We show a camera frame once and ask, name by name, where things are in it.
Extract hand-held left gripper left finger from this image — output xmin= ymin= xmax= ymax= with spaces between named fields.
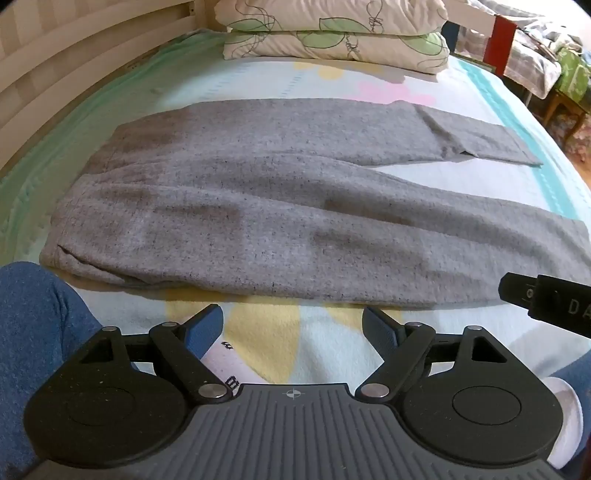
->
xmin=69 ymin=304 xmax=234 ymax=402

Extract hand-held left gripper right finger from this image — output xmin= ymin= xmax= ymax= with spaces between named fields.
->
xmin=355 ymin=305 xmax=520 ymax=402

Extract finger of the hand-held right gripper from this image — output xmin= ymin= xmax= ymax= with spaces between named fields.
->
xmin=499 ymin=272 xmax=541 ymax=309

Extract grey pants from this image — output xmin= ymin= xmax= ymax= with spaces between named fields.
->
xmin=39 ymin=98 xmax=591 ymax=311

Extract person's left leg blue jeans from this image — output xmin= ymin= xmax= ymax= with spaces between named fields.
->
xmin=0 ymin=261 xmax=141 ymax=480

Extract wooden chair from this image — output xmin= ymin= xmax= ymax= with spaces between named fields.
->
xmin=541 ymin=87 xmax=591 ymax=141

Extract green patterned cloth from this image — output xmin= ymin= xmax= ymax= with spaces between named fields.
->
xmin=555 ymin=45 xmax=591 ymax=99

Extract red panel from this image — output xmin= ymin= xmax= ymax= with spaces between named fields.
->
xmin=491 ymin=14 xmax=518 ymax=77

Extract white slatted bed frame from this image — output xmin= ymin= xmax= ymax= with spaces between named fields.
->
xmin=0 ymin=0 xmax=219 ymax=172

